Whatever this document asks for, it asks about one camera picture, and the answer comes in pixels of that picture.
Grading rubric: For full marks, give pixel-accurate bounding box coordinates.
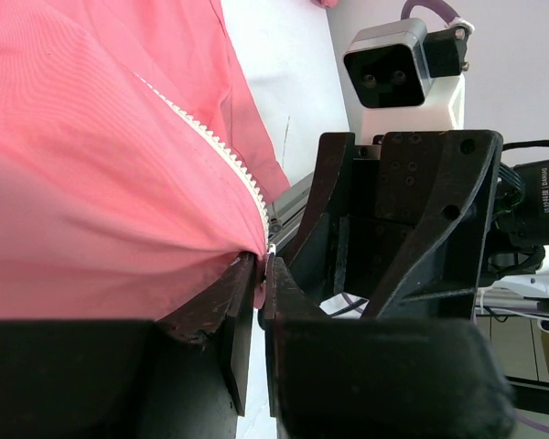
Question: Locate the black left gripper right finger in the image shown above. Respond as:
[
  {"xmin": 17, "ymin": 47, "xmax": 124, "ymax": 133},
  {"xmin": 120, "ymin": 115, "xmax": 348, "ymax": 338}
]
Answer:
[{"xmin": 264, "ymin": 257, "xmax": 516, "ymax": 438}]

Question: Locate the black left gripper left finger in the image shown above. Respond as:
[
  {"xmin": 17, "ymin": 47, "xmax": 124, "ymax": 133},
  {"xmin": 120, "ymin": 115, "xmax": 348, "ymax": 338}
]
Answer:
[{"xmin": 0, "ymin": 253, "xmax": 255, "ymax": 438}]

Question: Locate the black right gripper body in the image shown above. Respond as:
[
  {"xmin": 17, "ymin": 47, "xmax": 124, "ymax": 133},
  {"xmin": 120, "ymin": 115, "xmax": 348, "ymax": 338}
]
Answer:
[{"xmin": 292, "ymin": 132, "xmax": 549, "ymax": 321}]

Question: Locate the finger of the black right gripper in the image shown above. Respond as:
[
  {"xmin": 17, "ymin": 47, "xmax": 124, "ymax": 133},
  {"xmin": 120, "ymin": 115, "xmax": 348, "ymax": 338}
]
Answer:
[
  {"xmin": 285, "ymin": 131, "xmax": 356, "ymax": 275},
  {"xmin": 363, "ymin": 130, "xmax": 502, "ymax": 319}
]

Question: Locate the pink hooded zip jacket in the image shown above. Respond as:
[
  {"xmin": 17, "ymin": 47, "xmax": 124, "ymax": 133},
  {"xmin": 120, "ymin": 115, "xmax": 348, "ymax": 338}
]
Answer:
[{"xmin": 0, "ymin": 1, "xmax": 289, "ymax": 319}]

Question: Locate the aluminium table edge rail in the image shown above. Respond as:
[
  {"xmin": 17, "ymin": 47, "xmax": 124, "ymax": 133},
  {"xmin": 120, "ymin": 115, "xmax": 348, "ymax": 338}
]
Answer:
[{"xmin": 267, "ymin": 173, "xmax": 313, "ymax": 252}]

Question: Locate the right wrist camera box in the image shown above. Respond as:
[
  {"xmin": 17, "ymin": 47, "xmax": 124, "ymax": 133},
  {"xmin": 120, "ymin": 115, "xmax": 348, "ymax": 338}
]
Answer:
[{"xmin": 343, "ymin": 18, "xmax": 470, "ymax": 145}]

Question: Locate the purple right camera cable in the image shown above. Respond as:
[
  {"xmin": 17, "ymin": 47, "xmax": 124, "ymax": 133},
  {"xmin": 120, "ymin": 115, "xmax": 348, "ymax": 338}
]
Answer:
[{"xmin": 401, "ymin": 0, "xmax": 475, "ymax": 33}]

